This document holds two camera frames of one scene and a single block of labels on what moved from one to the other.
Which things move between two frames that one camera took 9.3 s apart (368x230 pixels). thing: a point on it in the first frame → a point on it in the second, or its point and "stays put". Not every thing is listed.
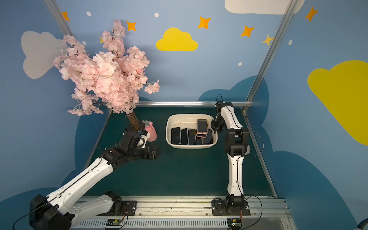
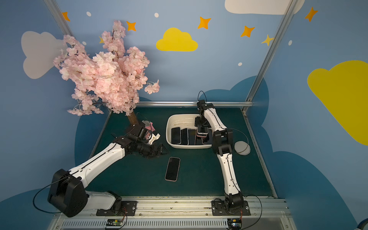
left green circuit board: x=114 y=223 stays put
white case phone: x=176 y=136 stays put
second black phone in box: x=191 y=136 stays put
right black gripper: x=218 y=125 → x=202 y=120
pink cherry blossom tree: x=112 y=79 stays put
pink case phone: x=208 y=139 → x=202 y=132
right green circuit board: x=235 y=223 stays put
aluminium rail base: x=200 y=213 stays put
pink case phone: x=202 y=126 → x=172 y=169
